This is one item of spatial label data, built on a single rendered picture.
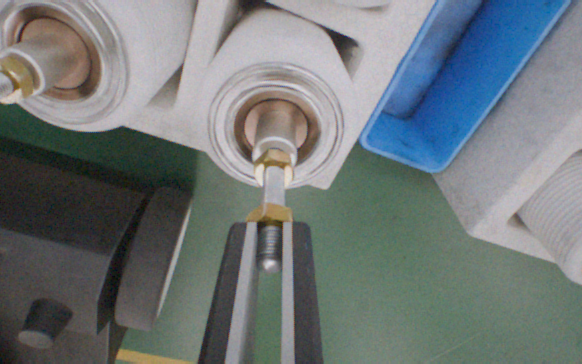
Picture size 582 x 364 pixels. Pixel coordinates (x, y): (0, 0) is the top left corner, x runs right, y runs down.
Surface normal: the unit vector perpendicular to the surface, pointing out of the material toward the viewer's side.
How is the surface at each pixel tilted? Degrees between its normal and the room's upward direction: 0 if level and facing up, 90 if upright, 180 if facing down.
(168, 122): 0
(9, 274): 45
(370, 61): 0
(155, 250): 55
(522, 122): 90
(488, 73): 88
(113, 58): 4
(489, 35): 88
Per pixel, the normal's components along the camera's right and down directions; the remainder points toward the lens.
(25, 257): 0.26, -0.12
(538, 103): -0.93, -0.29
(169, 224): 0.38, -0.54
